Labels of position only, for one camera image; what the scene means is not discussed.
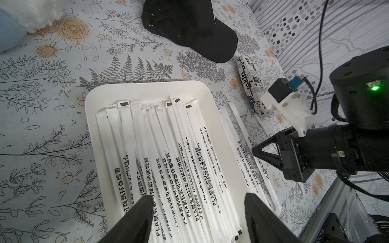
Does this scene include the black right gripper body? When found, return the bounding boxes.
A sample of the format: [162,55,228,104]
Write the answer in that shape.
[252,125,358,182]

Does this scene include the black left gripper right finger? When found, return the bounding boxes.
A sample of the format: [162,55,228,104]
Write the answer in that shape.
[244,193,301,243]

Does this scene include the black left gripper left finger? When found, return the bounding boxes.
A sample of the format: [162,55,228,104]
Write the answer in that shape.
[99,195,154,243]

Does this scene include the pile straw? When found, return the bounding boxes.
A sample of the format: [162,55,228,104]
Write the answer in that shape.
[219,106,281,216]

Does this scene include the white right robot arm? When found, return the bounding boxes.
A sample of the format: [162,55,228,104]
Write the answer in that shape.
[251,47,389,193]

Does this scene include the white rectangular storage tray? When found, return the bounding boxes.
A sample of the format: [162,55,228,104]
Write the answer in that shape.
[85,81,250,243]

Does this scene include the black baseball cap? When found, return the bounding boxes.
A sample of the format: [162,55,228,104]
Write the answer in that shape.
[141,1,238,63]

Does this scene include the white plush toy blue shirt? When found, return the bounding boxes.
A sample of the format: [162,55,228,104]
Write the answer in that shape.
[1,0,64,51]

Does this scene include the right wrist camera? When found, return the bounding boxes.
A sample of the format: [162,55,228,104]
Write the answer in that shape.
[260,75,314,137]

